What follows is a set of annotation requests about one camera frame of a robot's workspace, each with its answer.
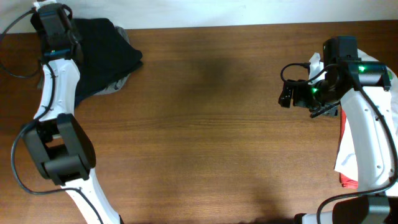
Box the black shorts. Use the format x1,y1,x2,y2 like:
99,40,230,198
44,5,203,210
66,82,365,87
71,17,144,109

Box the red and white shirt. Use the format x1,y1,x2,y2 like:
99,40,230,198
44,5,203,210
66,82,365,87
335,49,397,189

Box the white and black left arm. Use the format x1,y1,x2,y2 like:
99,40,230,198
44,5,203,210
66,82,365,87
11,1,123,223

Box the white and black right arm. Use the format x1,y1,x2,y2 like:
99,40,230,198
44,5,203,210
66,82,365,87
278,36,397,223

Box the folded grey garment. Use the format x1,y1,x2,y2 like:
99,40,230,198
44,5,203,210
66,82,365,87
36,25,133,96

